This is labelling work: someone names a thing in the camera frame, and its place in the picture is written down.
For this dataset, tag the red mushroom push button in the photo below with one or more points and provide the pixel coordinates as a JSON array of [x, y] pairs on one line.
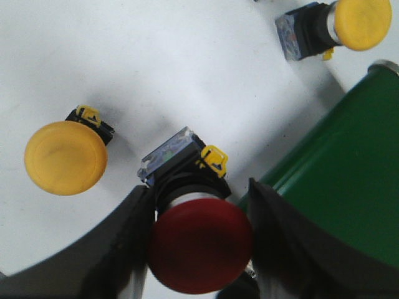
[[200, 242]]

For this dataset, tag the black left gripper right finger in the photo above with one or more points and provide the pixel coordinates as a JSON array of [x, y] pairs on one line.
[[307, 261]]

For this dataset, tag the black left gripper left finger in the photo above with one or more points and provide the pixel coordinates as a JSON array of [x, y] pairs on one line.
[[107, 262]]

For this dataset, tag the yellow mushroom push button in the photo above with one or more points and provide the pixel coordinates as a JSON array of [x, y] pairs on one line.
[[69, 157], [317, 28]]

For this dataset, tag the green conveyor belt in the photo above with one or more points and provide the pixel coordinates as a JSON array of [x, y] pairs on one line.
[[343, 175]]

